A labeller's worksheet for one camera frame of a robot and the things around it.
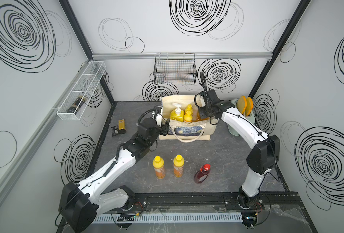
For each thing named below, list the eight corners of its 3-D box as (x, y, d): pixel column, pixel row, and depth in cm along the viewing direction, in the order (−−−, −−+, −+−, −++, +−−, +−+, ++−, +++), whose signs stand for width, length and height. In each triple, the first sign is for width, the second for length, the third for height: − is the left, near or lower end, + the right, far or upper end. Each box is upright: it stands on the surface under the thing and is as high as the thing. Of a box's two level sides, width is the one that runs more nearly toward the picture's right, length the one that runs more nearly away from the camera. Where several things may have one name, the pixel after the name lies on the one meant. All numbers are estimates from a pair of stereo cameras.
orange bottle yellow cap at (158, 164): (156, 179, 83) (151, 164, 65) (157, 172, 86) (152, 155, 67) (164, 179, 83) (162, 164, 65) (165, 172, 86) (162, 155, 67)
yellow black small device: (113, 137, 101) (111, 133, 97) (112, 125, 108) (110, 121, 104) (126, 133, 103) (124, 129, 99) (124, 122, 110) (123, 118, 106)
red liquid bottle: (197, 185, 81) (202, 174, 67) (194, 179, 83) (198, 167, 69) (206, 180, 83) (212, 168, 68) (202, 174, 85) (208, 162, 71)
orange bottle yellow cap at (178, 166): (178, 180, 83) (179, 165, 65) (173, 174, 85) (172, 158, 67) (183, 175, 84) (185, 159, 66) (178, 170, 86) (179, 153, 68)
